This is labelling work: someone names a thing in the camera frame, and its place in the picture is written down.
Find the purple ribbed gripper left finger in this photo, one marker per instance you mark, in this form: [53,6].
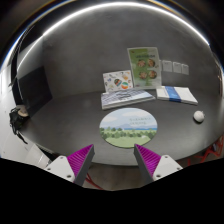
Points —
[74,167]

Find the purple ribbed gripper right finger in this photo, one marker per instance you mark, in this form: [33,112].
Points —
[153,166]

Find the round landscape mouse pad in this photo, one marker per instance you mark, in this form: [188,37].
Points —
[128,126]

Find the white computer mouse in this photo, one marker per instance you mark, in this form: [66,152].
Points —
[199,116]

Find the grey checkered book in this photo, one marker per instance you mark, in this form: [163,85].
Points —
[124,97]

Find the black monitor screen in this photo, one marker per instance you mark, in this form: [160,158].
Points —
[34,89]

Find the white colourful picture card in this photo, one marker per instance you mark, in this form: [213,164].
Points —
[117,81]

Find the green upright poster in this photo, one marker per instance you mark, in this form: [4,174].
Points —
[145,66]

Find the white wall socket plate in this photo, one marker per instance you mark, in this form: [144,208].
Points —
[167,66]
[177,67]
[185,69]

